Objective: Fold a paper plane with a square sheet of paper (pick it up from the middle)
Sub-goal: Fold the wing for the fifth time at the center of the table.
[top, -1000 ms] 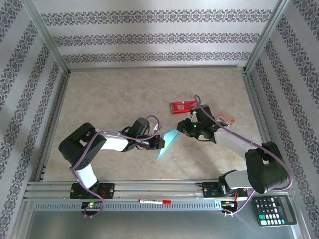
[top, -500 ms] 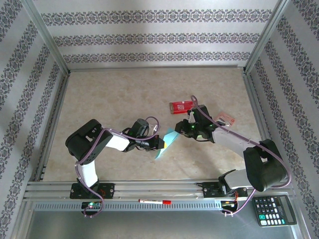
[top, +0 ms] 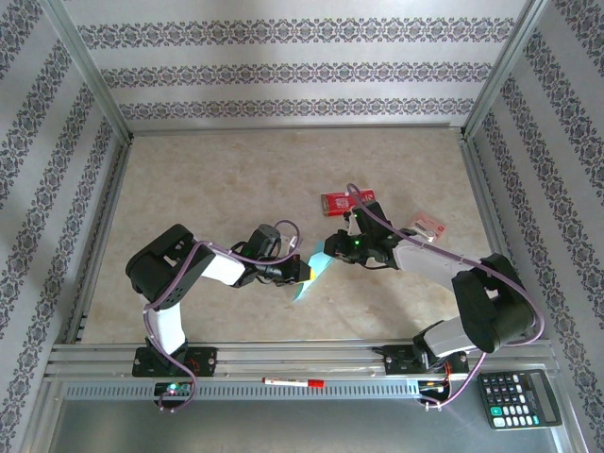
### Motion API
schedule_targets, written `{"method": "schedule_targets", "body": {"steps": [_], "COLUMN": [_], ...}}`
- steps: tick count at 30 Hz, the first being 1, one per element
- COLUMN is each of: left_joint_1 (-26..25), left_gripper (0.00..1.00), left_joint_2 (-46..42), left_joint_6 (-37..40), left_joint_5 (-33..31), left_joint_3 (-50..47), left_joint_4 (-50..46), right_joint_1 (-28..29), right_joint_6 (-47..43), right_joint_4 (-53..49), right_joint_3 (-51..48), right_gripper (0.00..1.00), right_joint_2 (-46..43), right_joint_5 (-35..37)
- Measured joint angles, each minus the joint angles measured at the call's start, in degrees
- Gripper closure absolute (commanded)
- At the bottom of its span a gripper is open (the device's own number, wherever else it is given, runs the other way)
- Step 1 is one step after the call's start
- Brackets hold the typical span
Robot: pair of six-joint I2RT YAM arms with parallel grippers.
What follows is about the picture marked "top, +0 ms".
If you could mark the light blue paper sheet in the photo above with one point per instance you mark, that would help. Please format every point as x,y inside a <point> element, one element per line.
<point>321,266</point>

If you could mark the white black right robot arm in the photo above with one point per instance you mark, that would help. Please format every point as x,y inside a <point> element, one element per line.
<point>491,307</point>

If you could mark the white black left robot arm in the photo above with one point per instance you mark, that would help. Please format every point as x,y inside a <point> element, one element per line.
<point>160,273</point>

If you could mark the red flat packet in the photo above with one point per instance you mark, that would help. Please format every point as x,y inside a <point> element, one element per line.
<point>337,205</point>

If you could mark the red white blister pack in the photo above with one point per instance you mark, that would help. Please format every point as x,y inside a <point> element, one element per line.
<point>427,226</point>

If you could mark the white red marker pen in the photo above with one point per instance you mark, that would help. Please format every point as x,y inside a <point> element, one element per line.
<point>292,381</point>

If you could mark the black desk calculator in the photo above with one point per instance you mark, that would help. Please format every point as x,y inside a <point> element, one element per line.
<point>519,400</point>

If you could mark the aluminium mounting rail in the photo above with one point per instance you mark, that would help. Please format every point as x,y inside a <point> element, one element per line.
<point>302,354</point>

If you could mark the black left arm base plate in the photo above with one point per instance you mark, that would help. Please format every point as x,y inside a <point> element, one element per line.
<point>203,361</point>

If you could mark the aluminium back frame bar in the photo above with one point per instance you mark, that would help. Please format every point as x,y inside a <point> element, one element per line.
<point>292,129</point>

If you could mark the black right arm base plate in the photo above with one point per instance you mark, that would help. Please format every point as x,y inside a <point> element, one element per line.
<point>398,361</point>

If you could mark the aluminium side frame rail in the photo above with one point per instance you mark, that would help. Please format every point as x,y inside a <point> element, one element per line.
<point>96,240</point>
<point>491,207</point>

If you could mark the aluminium frame post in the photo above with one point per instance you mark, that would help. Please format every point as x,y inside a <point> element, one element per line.
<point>505,66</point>
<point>85,66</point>

